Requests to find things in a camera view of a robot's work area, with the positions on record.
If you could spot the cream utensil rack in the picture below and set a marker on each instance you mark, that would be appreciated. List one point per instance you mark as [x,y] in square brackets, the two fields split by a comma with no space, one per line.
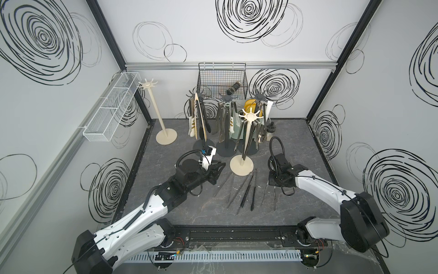
[243,165]
[165,136]

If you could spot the mint green toaster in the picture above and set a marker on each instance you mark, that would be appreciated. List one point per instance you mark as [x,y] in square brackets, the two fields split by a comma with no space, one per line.
[237,123]

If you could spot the black steel tongs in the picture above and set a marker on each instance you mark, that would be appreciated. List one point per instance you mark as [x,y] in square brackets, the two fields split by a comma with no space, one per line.
[205,118]

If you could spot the slim steel tongs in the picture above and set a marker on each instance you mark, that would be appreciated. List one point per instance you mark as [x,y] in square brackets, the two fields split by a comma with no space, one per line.
[239,132]

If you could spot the glass sugar jar black lid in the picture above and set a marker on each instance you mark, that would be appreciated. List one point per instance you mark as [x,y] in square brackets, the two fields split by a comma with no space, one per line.
[270,130]

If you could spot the dark bottle in basket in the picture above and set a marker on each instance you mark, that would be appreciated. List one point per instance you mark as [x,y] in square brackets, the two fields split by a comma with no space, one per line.
[230,91]

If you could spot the black tweezer tongs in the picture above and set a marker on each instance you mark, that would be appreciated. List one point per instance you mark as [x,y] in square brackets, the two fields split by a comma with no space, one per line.
[248,180]

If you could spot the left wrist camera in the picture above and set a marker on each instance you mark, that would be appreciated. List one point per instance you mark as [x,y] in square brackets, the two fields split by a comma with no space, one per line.
[208,152]

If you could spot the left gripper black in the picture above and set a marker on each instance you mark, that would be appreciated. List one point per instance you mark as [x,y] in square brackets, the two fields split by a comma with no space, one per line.
[212,172]

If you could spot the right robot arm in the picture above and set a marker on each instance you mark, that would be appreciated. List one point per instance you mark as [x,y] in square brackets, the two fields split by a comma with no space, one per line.
[360,223]

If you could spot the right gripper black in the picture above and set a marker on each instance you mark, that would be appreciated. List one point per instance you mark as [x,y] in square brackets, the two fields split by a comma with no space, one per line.
[270,179]

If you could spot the white handled slim tongs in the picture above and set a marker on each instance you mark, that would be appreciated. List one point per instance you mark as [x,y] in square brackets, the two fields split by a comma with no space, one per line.
[270,198]

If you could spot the large steel tongs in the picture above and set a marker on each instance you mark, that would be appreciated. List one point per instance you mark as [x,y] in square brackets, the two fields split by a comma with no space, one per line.
[218,119]

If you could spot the grey utensil rack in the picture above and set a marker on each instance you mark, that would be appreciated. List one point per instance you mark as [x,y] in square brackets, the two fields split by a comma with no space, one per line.
[226,148]
[198,143]
[261,98]

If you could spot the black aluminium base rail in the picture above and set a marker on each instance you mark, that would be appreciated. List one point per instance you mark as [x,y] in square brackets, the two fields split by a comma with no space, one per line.
[246,236]

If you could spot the grey slotted cable duct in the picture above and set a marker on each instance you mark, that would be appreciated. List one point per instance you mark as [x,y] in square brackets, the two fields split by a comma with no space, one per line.
[217,256]

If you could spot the black wire wall basket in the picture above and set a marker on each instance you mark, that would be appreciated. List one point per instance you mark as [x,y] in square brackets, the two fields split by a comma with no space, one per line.
[214,79]

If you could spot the steel v-shaped tongs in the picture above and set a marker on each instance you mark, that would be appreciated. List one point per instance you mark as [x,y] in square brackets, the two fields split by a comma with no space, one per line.
[223,192]

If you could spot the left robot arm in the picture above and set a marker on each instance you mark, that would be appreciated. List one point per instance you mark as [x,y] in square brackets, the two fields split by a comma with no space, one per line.
[146,226]

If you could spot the white wire wall basket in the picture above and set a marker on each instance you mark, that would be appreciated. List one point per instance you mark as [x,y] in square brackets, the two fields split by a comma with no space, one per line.
[117,109]

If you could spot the steel slotted tongs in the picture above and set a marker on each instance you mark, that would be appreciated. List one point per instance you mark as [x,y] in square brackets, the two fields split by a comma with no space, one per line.
[225,122]

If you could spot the beige plastic tongs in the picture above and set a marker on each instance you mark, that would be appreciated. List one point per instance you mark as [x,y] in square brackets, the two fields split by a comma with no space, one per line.
[200,126]

